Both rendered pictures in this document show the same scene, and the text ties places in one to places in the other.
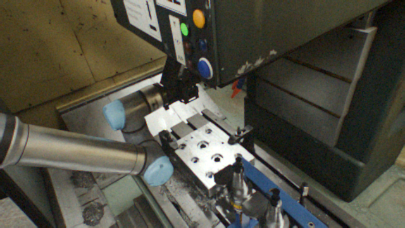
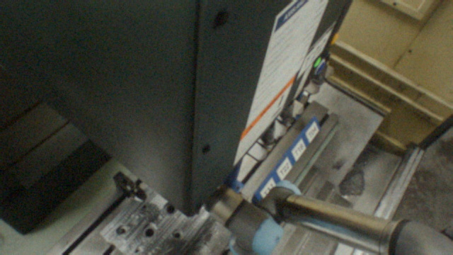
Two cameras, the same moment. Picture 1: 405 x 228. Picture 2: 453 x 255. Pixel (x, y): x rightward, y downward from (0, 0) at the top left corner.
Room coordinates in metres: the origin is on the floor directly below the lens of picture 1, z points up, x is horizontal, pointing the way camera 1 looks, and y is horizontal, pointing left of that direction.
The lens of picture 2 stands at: (0.81, 0.37, 2.11)
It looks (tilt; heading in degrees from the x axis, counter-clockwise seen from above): 56 degrees down; 239
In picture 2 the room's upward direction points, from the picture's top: 11 degrees clockwise
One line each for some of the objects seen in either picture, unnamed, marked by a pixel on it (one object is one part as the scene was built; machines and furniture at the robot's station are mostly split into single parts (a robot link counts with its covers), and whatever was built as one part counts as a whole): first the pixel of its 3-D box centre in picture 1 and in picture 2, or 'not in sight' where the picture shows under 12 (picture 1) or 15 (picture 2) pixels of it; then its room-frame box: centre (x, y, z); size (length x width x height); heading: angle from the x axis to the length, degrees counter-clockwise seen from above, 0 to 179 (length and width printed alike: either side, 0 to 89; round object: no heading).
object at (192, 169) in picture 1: (210, 154); (160, 222); (0.77, -0.01, 0.96); 0.29 x 0.23 x 0.05; 31
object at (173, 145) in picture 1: (169, 143); not in sight; (0.86, 0.16, 0.97); 0.13 x 0.03 x 0.15; 31
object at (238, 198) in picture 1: (239, 189); (265, 139); (0.41, -0.07, 1.21); 0.06 x 0.06 x 0.03
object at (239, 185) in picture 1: (238, 178); (269, 130); (0.41, -0.07, 1.26); 0.04 x 0.04 x 0.07
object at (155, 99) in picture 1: (152, 98); (226, 205); (0.64, 0.14, 1.37); 0.08 x 0.05 x 0.08; 31
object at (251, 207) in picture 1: (255, 205); (275, 127); (0.36, -0.10, 1.21); 0.07 x 0.05 x 0.01; 121
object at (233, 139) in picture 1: (240, 139); (131, 188); (0.83, -0.15, 0.97); 0.13 x 0.03 x 0.15; 121
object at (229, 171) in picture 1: (225, 176); (255, 151); (0.45, -0.04, 1.21); 0.07 x 0.05 x 0.01; 121
